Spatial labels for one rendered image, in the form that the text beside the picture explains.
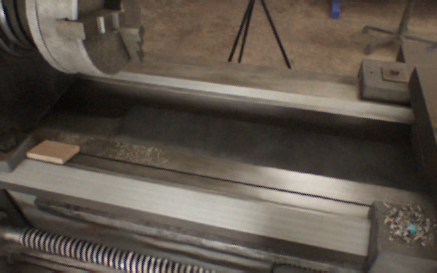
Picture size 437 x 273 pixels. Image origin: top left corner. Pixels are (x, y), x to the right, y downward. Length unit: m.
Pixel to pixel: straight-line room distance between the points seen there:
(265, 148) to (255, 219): 0.31
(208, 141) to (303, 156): 0.25
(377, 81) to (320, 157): 0.23
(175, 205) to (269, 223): 0.17
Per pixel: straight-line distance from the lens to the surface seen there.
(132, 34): 0.75
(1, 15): 0.77
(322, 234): 0.66
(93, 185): 0.74
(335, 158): 0.93
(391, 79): 0.96
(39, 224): 1.00
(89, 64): 0.67
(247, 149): 0.91
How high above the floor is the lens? 1.38
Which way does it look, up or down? 44 degrees down
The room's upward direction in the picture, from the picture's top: 1 degrees counter-clockwise
